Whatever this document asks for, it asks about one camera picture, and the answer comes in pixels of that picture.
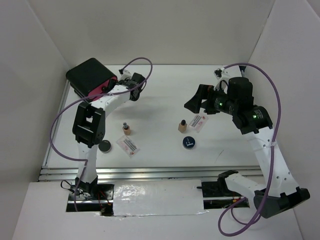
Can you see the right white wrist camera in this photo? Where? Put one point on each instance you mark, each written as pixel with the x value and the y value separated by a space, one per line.
pixel 222 74

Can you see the foundation bottle with silver pump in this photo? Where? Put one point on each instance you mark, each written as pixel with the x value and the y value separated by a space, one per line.
pixel 126 129

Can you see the blue round cream jar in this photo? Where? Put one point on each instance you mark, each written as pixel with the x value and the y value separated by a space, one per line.
pixel 188 142

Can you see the foundation bottle with black cap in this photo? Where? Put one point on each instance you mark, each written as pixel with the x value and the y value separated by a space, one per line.
pixel 182 127

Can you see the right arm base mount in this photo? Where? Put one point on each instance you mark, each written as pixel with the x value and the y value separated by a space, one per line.
pixel 216 196

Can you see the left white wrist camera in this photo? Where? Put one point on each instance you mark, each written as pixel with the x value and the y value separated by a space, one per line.
pixel 124 74

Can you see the black round compact jar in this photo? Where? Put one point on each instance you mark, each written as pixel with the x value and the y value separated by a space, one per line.
pixel 105 146

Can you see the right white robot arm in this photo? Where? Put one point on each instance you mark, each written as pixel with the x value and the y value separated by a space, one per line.
pixel 256 126

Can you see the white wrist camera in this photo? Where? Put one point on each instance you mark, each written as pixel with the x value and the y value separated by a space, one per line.
pixel 222 74
pixel 124 74

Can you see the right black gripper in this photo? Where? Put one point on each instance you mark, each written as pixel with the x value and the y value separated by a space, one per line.
pixel 194 103

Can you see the clear eyelash case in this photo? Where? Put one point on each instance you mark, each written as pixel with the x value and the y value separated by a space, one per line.
pixel 198 122
pixel 128 146

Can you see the aluminium front rail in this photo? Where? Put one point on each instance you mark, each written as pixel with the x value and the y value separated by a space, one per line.
pixel 150 173

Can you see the black drawer organizer box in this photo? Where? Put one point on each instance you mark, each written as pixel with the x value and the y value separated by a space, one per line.
pixel 87 76

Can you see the white taped cover plate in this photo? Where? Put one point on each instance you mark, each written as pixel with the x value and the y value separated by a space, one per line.
pixel 157 198

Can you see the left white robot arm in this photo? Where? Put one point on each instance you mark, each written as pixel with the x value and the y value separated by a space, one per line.
pixel 89 128

